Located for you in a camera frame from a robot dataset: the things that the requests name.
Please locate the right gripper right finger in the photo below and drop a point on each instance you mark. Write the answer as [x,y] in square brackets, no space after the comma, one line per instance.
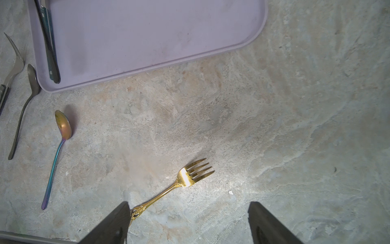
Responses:
[266,228]

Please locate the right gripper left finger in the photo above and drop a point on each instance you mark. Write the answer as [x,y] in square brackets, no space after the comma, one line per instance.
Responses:
[113,229]

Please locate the gold ornate fork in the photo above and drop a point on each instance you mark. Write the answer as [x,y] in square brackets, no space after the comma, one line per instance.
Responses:
[186,177]

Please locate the rainbow iridescent spoon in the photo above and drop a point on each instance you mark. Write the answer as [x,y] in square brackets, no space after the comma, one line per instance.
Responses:
[66,132]

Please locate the silver fork dark handle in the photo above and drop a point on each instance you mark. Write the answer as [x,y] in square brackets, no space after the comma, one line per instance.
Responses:
[17,68]

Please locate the lilac plastic tray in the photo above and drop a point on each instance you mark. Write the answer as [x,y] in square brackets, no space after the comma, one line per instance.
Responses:
[98,41]

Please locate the black glossy spoon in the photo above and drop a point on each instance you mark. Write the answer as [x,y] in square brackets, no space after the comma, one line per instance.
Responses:
[48,45]

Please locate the dark grey spoon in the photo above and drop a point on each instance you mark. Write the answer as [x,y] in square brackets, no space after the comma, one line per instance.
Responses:
[35,90]

